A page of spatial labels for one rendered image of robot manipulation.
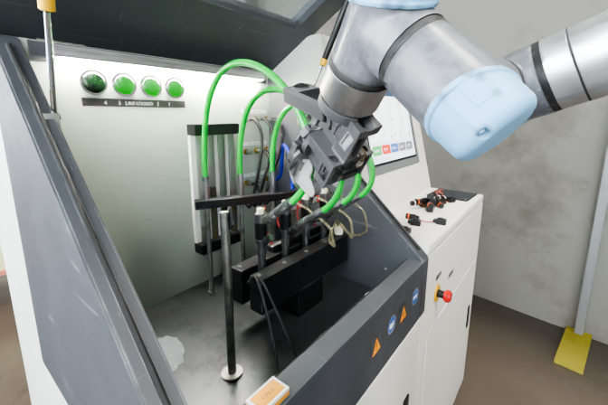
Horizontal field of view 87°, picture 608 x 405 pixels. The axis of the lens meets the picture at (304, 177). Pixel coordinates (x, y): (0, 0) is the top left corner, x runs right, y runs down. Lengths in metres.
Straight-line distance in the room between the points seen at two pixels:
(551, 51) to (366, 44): 0.17
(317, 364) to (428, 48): 0.45
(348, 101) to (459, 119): 0.13
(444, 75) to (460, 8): 2.42
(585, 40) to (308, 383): 0.50
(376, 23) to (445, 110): 0.10
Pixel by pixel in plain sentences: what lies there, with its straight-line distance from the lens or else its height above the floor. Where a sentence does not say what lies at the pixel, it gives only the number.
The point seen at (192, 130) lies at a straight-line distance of 0.89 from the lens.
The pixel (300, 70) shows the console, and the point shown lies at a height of 1.45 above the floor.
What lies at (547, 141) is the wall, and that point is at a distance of 2.45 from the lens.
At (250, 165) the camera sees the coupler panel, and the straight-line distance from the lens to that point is 1.04.
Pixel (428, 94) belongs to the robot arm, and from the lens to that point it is 0.28.
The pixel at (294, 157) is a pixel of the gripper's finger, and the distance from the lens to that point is 0.47.
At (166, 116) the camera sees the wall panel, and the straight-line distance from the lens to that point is 0.88.
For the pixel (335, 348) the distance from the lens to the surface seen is 0.58.
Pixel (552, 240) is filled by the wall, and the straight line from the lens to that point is 2.55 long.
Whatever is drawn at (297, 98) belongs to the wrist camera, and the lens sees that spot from 0.47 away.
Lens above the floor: 1.31
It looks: 11 degrees down
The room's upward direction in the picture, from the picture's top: straight up
